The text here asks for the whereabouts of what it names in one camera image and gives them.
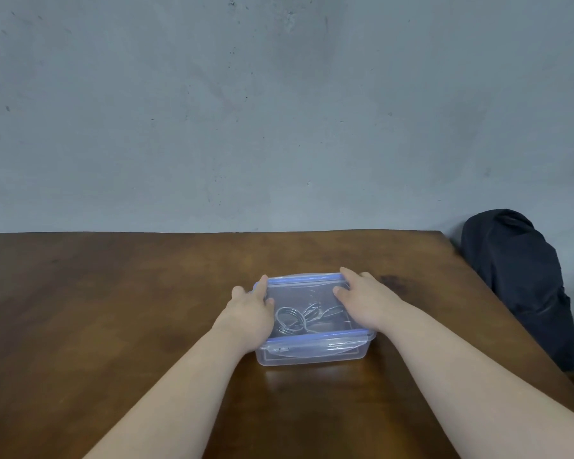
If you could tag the person's left hand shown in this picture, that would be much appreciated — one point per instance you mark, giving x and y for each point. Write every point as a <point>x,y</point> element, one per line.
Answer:
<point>246,320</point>

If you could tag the person's right hand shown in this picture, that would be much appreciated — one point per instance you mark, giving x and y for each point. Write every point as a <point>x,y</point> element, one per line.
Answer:
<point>373,305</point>

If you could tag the person's right thumb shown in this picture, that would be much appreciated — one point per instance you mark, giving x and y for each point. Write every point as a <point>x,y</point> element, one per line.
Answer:
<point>341,294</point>

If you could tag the person's left thumb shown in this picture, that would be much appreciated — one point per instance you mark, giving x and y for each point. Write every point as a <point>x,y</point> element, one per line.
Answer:
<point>269,304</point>

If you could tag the clear lid with blue clasps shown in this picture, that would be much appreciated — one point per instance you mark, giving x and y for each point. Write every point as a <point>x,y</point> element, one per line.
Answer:
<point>306,289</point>

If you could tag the clear plastic storage container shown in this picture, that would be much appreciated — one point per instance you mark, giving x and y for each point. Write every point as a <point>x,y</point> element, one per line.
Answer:
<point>315,356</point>

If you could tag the person's right forearm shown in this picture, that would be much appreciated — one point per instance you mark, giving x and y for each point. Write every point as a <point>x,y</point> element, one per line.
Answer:
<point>459,387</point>

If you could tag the person's left forearm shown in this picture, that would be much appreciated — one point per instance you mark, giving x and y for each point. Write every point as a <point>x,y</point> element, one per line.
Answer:
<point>172,396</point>

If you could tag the black fabric bag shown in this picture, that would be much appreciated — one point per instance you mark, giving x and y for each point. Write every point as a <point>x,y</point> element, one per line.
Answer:
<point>516,281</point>

